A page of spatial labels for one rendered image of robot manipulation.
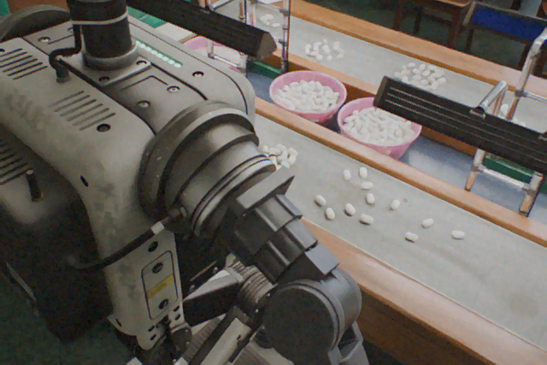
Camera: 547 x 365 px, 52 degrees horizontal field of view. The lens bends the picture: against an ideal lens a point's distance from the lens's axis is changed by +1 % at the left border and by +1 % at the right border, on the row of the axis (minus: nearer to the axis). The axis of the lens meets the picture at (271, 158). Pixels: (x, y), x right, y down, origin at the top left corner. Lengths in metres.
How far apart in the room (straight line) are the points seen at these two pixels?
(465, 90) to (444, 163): 0.37
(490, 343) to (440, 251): 0.28
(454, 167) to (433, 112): 0.54
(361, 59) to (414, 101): 0.88
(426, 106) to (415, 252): 0.38
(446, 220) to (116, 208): 1.11
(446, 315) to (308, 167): 0.60
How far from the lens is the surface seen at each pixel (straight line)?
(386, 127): 1.86
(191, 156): 0.59
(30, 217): 0.64
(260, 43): 1.55
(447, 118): 1.34
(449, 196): 1.61
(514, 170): 1.86
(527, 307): 1.45
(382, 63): 2.20
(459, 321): 1.34
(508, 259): 1.53
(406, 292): 1.35
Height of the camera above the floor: 1.81
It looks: 40 degrees down
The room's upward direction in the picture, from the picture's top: 2 degrees clockwise
